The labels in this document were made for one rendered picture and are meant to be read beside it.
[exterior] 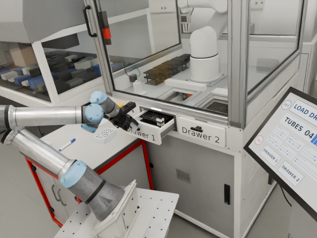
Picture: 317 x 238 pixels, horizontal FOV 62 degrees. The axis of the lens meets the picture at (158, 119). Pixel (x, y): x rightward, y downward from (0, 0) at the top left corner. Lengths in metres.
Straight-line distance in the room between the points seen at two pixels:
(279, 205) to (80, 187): 1.64
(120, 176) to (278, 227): 1.17
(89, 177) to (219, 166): 0.78
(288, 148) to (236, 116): 0.36
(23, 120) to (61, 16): 1.11
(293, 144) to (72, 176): 0.81
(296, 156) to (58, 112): 0.89
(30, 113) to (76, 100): 1.09
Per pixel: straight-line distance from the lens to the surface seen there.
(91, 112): 1.11
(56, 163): 1.23
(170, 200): 1.23
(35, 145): 1.24
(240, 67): 1.22
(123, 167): 1.71
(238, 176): 1.52
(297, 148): 1.03
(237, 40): 1.19
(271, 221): 2.20
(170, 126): 1.54
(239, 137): 1.37
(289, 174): 1.01
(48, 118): 1.13
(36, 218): 2.58
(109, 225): 1.07
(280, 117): 1.12
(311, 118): 1.05
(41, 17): 2.02
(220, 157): 1.52
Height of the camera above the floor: 1.63
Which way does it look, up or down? 28 degrees down
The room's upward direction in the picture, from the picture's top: 8 degrees counter-clockwise
